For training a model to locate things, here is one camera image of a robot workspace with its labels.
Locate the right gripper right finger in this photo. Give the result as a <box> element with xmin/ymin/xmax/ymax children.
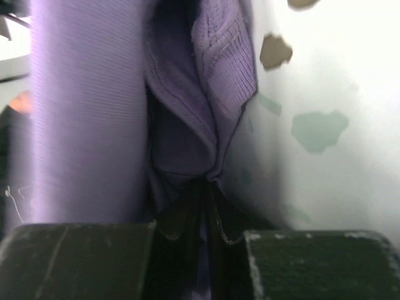
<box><xmin>206</xmin><ymin>185</ymin><xmax>399</xmax><ymax>300</ymax></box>

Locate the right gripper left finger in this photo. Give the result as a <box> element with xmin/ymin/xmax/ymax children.
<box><xmin>1</xmin><ymin>184</ymin><xmax>203</xmax><ymax>299</ymax></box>

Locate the purple t shirt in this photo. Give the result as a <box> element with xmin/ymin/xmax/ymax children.
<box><xmin>29</xmin><ymin>0</ymin><xmax>259</xmax><ymax>300</ymax></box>

